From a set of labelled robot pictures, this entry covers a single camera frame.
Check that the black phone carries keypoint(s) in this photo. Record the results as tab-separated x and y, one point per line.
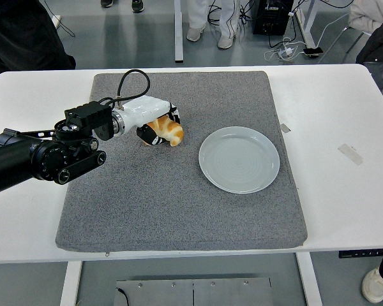
312	51

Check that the white desk leg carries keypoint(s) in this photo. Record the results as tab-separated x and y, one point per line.
309	28
178	32

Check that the person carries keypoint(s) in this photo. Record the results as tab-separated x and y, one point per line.
196	16
381	48
22	35
375	287
137	4

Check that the black computer case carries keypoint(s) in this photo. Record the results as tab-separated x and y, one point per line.
271	17

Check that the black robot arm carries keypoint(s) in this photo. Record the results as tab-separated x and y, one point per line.
12	159

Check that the grey fabric mat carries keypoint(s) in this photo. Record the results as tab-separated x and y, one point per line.
147	197

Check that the black table control panel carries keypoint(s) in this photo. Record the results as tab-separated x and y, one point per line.
367	253

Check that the grey round plate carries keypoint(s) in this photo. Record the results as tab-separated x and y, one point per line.
239	161

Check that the golden croissant bread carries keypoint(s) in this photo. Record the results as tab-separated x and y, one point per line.
169	129

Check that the large grey tape strip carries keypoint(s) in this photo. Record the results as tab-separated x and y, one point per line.
350	154

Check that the white table leg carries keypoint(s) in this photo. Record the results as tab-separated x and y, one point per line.
71	283
309	280

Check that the small grey tape strip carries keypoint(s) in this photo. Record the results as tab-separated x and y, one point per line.
285	127

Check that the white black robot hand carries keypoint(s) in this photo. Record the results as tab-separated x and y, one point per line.
140	108

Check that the grey metal plate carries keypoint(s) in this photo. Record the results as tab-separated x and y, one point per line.
166	294

